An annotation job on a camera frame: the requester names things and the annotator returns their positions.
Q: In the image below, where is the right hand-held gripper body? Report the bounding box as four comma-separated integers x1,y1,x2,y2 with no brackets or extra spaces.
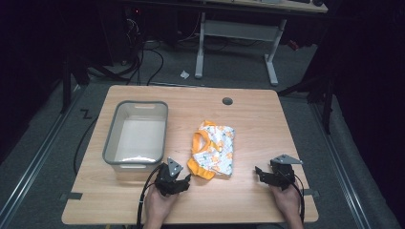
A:
266,154,304,192

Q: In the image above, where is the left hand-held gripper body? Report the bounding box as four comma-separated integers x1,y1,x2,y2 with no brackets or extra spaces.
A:
154,156,189,198

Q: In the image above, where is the orange white printed baby garment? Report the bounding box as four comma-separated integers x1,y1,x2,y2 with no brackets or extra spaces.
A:
186,119,237,181

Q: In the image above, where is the white plastic basin grey rim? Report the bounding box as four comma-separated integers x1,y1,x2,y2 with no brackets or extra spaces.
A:
101,99,169,183

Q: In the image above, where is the person's left hand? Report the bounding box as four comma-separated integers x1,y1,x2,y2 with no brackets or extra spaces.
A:
143,184,180,222

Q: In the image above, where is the person's right hand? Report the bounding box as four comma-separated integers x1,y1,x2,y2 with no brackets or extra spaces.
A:
269,183,304,221

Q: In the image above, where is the black metal stand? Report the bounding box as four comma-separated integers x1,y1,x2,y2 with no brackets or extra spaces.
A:
59,47,91,115
276,71,336,135

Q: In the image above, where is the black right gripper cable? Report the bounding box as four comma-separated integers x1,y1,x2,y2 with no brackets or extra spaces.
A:
278,171,307,223

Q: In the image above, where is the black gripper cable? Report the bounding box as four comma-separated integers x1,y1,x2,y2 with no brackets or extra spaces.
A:
278,171,307,223
136,163,164,229

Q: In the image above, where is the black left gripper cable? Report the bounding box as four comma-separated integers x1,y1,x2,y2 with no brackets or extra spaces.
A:
136,163,164,229

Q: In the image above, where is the metal floor rail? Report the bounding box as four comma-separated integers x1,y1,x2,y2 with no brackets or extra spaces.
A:
0,84,84,222
309,101,373,229

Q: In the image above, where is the thin black floor cable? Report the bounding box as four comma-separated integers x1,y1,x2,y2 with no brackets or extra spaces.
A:
73,114,100,177

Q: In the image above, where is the black floor cable bundle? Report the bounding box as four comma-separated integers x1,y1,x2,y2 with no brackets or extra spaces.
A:
120,12,165,87

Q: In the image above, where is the white frame wooden desk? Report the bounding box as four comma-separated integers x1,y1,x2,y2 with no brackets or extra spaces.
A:
194,0,330,87

